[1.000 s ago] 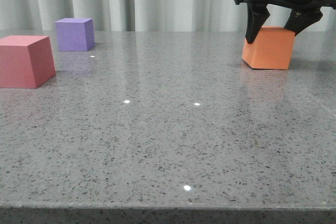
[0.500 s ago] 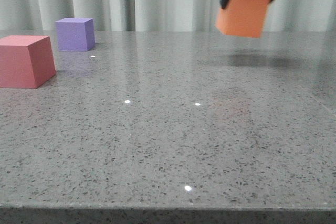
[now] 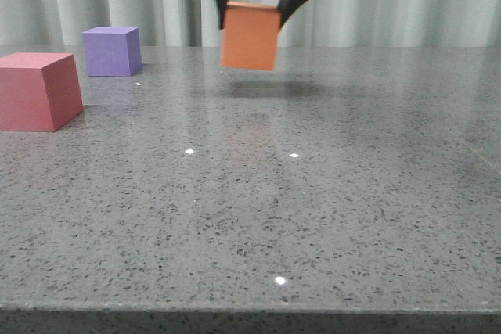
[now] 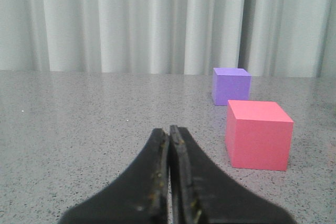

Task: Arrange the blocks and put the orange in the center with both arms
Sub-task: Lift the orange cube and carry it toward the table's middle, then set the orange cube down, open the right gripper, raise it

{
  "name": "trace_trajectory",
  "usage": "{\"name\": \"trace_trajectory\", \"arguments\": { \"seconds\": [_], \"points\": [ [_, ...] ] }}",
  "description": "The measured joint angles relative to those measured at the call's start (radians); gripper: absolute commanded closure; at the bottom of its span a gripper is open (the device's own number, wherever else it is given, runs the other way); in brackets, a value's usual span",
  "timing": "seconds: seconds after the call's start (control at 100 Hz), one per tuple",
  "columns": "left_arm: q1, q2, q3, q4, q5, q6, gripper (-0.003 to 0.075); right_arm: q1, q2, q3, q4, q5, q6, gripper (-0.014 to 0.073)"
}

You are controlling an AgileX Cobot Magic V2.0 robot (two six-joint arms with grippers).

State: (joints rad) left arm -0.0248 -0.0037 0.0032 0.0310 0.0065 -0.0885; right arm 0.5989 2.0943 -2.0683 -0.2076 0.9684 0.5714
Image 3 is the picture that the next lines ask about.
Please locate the orange foam cube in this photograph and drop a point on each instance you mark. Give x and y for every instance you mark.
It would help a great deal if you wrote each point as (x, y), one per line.
(250, 36)

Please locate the purple foam cube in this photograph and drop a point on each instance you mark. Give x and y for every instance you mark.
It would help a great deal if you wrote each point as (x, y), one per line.
(112, 51)

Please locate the pale grey-green curtain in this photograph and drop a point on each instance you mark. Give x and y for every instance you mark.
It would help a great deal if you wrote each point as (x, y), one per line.
(318, 23)

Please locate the pink foam cube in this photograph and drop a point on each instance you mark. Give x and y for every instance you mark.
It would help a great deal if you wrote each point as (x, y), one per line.
(40, 91)

